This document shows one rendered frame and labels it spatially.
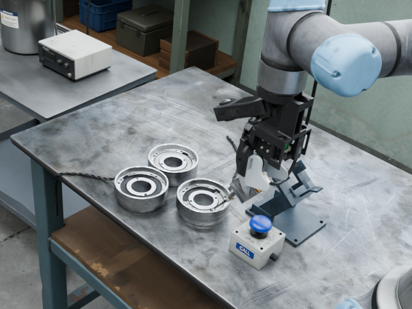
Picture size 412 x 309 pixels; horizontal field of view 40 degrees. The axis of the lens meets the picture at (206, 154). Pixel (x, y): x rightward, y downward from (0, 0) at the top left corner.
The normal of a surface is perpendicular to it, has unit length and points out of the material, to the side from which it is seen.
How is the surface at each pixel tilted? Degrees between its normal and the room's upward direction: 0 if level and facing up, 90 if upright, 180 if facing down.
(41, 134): 0
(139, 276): 0
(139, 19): 0
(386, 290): 38
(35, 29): 90
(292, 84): 90
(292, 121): 90
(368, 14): 90
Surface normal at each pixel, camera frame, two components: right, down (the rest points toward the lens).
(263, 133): -0.70, 0.34
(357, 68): 0.41, 0.55
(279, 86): -0.27, 0.51
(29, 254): 0.11, -0.82
